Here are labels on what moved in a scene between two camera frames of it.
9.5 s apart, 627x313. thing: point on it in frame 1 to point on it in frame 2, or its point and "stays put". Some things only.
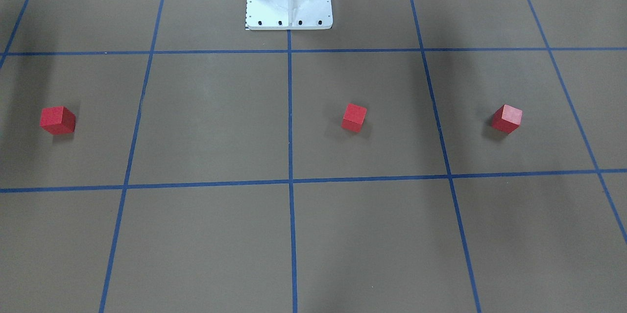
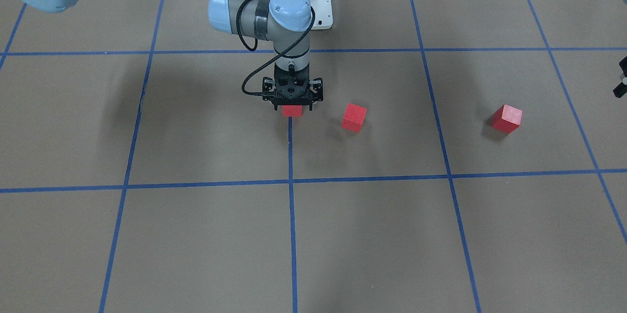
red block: x=507 y=118 stays put
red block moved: x=58 y=120 to x=292 y=110
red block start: x=353 y=117 stays put
